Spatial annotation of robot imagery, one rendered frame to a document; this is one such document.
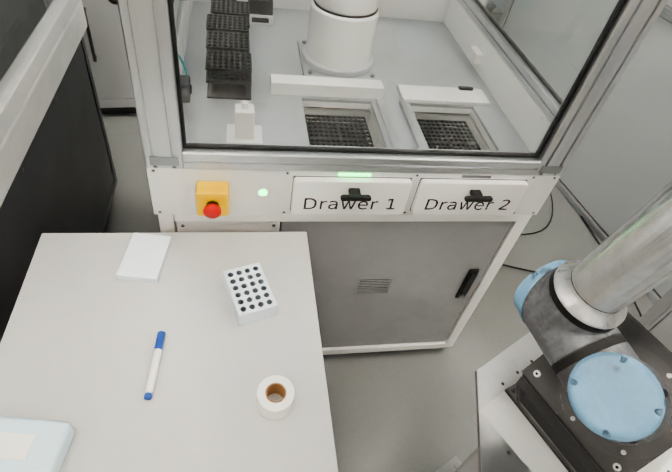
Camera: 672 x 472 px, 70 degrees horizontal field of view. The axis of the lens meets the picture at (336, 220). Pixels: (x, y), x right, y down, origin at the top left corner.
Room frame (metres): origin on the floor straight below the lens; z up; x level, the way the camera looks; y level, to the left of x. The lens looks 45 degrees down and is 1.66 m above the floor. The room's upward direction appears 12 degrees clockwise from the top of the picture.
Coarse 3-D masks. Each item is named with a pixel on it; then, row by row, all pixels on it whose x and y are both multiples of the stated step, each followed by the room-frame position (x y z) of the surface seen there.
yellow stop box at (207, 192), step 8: (200, 184) 0.78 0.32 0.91; (208, 184) 0.79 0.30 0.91; (216, 184) 0.79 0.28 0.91; (224, 184) 0.80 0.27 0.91; (200, 192) 0.76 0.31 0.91; (208, 192) 0.76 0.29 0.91; (216, 192) 0.77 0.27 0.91; (224, 192) 0.77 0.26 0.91; (200, 200) 0.76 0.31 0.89; (208, 200) 0.76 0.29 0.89; (216, 200) 0.76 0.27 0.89; (224, 200) 0.77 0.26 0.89; (200, 208) 0.75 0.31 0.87; (224, 208) 0.77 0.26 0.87
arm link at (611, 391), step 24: (576, 360) 0.41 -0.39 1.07; (600, 360) 0.40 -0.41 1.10; (624, 360) 0.40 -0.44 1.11; (576, 384) 0.38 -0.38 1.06; (600, 384) 0.37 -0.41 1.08; (624, 384) 0.37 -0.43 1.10; (648, 384) 0.37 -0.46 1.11; (576, 408) 0.35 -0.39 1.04; (600, 408) 0.35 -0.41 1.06; (624, 408) 0.35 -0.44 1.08; (648, 408) 0.34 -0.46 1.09; (600, 432) 0.32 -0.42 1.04; (624, 432) 0.32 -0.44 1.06; (648, 432) 0.32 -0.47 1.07
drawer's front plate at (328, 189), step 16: (304, 192) 0.85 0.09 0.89; (320, 192) 0.86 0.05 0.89; (336, 192) 0.87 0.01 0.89; (368, 192) 0.89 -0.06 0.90; (384, 192) 0.90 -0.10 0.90; (400, 192) 0.91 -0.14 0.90; (352, 208) 0.88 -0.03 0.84; (368, 208) 0.89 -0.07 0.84; (384, 208) 0.91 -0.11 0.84; (400, 208) 0.92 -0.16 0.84
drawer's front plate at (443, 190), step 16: (416, 192) 0.94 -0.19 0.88; (432, 192) 0.94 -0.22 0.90; (448, 192) 0.95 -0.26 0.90; (464, 192) 0.96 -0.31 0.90; (496, 192) 0.99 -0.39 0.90; (512, 192) 1.00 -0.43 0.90; (416, 208) 0.93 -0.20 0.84; (464, 208) 0.97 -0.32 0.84; (496, 208) 0.99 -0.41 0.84; (512, 208) 1.01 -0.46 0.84
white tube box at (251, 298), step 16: (224, 272) 0.64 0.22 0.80; (240, 272) 0.66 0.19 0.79; (256, 272) 0.66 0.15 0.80; (240, 288) 0.61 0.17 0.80; (256, 288) 0.62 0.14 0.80; (240, 304) 0.58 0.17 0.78; (256, 304) 0.58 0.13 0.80; (272, 304) 0.59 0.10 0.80; (240, 320) 0.54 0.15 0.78; (256, 320) 0.56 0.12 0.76
